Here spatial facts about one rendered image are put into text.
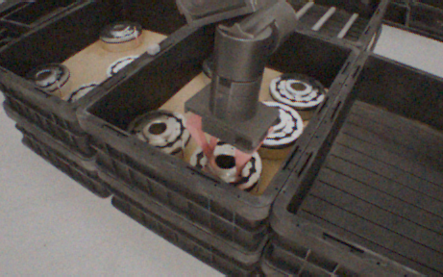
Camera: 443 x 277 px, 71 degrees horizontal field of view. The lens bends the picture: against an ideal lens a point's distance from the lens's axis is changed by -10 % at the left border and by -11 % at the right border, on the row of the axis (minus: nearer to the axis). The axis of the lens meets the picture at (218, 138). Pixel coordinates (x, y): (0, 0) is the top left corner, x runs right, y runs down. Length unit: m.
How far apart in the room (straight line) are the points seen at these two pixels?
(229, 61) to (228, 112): 0.06
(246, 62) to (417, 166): 0.37
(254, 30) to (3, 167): 0.64
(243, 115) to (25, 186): 0.51
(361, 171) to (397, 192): 0.06
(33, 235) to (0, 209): 0.11
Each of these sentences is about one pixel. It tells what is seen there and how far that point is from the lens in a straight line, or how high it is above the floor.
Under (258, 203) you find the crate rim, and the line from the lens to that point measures 0.36.
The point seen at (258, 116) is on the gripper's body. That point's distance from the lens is 0.41.
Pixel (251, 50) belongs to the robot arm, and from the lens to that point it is 0.34.
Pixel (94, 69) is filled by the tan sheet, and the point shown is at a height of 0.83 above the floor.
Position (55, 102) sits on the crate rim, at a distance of 0.53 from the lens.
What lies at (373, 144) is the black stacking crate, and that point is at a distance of 0.61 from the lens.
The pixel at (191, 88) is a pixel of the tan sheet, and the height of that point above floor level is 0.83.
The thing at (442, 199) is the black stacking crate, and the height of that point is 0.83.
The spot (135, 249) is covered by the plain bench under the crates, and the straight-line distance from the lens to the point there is 0.61.
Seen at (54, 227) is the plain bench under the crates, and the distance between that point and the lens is 0.68.
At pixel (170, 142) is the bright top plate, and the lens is 0.52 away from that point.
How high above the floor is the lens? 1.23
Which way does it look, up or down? 45 degrees down
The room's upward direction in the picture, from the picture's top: straight up
